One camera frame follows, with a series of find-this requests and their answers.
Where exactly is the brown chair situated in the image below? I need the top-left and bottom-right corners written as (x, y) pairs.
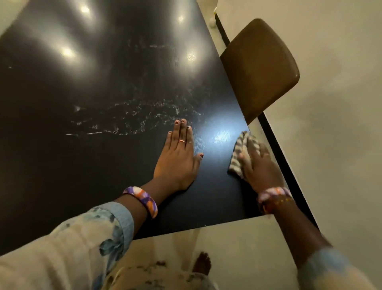
top-left (220, 18), bottom-right (300, 125)

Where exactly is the person's floral cream garment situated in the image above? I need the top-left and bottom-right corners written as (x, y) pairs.
top-left (101, 261), bottom-right (218, 290)

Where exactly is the person's right forearm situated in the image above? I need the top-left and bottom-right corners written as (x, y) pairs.
top-left (268, 203), bottom-right (376, 290)

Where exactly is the red yellow thread bracelet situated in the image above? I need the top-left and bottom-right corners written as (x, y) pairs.
top-left (262, 197), bottom-right (296, 215)

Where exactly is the person's left hand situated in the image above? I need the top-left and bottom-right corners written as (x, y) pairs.
top-left (154, 119), bottom-right (205, 192)

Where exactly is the orange purple bangle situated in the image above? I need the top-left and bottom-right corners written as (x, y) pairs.
top-left (123, 186), bottom-right (158, 219)

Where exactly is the striped cloth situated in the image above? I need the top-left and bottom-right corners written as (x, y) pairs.
top-left (228, 131), bottom-right (260, 180)

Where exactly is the person's right hand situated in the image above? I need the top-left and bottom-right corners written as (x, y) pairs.
top-left (238, 139), bottom-right (284, 195)

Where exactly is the black table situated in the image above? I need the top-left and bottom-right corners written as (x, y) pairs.
top-left (0, 0), bottom-right (264, 256)

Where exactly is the person's right foot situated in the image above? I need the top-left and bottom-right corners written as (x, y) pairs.
top-left (192, 252), bottom-right (212, 275)

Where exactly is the white purple bangle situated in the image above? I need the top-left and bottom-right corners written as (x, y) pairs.
top-left (257, 187), bottom-right (293, 207)

